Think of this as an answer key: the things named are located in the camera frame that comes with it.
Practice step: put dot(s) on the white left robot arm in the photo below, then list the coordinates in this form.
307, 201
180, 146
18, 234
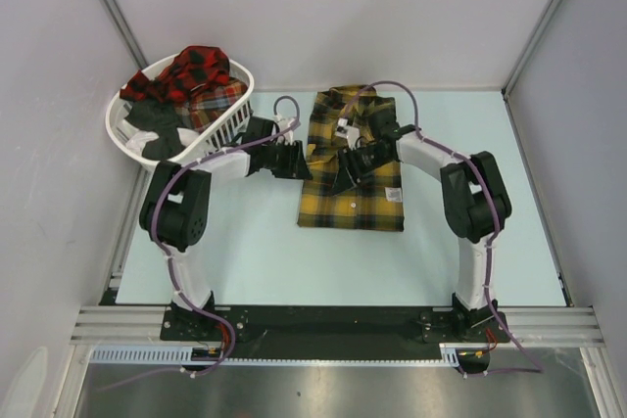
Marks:
175, 210

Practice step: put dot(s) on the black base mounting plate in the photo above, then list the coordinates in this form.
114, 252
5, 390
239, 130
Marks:
353, 333

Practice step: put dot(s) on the white garment in basket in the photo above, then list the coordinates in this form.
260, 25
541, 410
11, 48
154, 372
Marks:
136, 144

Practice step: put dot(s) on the red black checkered shirt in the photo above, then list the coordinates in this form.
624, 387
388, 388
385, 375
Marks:
194, 70

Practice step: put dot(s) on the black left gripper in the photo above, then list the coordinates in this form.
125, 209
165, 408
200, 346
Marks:
302, 170

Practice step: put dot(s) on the dark grey garment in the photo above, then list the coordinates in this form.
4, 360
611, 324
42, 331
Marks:
174, 137

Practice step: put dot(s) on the red tan plaid shirt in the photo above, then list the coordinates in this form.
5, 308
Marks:
206, 107

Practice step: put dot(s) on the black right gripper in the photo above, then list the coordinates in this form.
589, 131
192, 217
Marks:
346, 180

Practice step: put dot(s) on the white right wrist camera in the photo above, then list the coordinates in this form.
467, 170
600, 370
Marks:
347, 132

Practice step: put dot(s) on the aluminium frame rail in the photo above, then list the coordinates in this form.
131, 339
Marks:
118, 325

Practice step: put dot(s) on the yellow plaid long sleeve shirt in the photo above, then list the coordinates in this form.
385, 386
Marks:
374, 205

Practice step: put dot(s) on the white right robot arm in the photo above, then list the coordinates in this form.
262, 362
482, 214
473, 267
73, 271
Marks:
475, 200

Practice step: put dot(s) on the white plastic laundry basket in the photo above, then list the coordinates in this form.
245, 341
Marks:
219, 133

